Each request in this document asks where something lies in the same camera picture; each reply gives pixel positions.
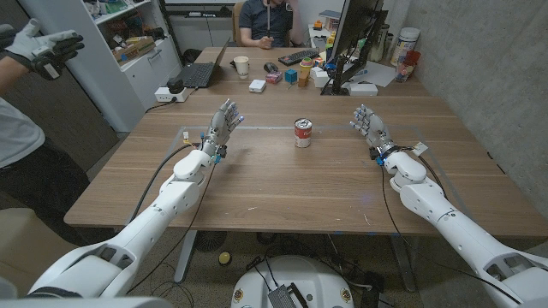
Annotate tall white canister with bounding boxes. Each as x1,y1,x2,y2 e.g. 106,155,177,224
390,27,421,68

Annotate grey table leg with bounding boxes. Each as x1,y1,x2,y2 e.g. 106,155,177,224
389,234,417,293

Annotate seated person in dark shirt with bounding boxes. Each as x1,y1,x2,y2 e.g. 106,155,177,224
238,0,306,50

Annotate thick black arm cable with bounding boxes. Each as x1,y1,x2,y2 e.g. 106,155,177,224
410,147,447,198
128,143,202,223

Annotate black laptop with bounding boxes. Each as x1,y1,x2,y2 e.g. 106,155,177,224
175,37,232,89

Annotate beige box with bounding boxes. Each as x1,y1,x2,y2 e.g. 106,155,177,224
0,208,80,296

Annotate white paper cup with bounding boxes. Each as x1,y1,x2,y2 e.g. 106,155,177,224
233,56,250,80

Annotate black power adapter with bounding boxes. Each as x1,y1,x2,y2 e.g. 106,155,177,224
166,77,185,95

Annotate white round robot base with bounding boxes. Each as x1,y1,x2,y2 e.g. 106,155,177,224
230,255,355,308

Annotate white table leg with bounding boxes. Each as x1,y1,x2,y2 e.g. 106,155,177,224
174,230,198,283

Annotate white paper sheets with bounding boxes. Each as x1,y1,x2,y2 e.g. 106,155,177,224
342,59,397,89

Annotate standing person's bare forearm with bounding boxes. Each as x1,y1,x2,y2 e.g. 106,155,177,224
0,53,29,96

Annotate black backpack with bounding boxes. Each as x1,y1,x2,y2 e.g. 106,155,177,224
182,48,203,66

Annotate dark metal bottle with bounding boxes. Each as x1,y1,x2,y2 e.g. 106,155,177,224
370,23,390,63

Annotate white robot torso edge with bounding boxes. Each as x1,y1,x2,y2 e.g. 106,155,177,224
0,297,175,308

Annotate brown office chair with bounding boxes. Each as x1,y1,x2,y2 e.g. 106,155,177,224
232,2,245,46

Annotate black keyboard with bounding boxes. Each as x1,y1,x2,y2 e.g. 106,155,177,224
277,48,320,67

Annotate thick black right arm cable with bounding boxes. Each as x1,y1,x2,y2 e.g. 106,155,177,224
410,147,447,198

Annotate orange cone toy green top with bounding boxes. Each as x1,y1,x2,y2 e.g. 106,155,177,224
297,56,314,88

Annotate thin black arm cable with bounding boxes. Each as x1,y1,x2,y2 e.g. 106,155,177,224
127,161,217,295
379,164,522,305

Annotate white power strip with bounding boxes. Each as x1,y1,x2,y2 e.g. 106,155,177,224
154,86,190,104

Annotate white shelf cabinet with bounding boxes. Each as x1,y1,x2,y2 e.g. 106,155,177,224
19,0,183,133

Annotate white flat device box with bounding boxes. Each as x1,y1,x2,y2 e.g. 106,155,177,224
348,82,379,97

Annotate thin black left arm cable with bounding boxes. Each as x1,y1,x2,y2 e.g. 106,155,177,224
127,161,217,295

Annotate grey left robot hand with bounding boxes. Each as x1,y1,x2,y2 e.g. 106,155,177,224
200,98,246,157

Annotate person's gloved hand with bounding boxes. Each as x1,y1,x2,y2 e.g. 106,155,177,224
0,19,86,81

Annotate white cube box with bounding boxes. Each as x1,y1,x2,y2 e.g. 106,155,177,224
313,66,331,89

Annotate red and white soup can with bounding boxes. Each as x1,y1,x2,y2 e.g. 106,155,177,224
294,118,313,149

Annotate black round floor disc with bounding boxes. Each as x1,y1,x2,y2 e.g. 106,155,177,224
194,230,228,252

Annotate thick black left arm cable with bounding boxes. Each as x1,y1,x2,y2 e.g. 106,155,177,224
128,143,202,223

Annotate standing person in grey shirt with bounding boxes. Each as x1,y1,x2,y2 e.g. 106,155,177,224
0,96,92,246

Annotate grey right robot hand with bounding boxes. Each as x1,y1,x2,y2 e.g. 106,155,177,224
349,104,397,157

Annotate cardboard box on shelf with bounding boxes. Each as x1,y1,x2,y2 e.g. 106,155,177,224
113,36,157,66

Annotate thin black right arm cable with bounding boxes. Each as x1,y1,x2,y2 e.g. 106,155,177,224
379,164,522,305

